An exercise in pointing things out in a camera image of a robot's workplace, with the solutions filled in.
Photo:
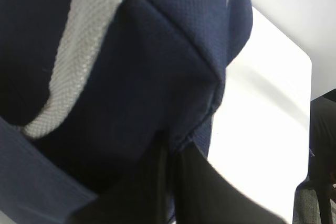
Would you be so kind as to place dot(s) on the navy insulated lunch bag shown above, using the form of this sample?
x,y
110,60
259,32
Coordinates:
x,y
87,84

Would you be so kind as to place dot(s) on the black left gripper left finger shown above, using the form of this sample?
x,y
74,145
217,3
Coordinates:
x,y
139,197

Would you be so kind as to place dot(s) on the dark grey office chair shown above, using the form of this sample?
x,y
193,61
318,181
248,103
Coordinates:
x,y
315,196

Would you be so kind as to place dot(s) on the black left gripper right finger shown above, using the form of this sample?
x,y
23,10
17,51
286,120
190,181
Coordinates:
x,y
202,195

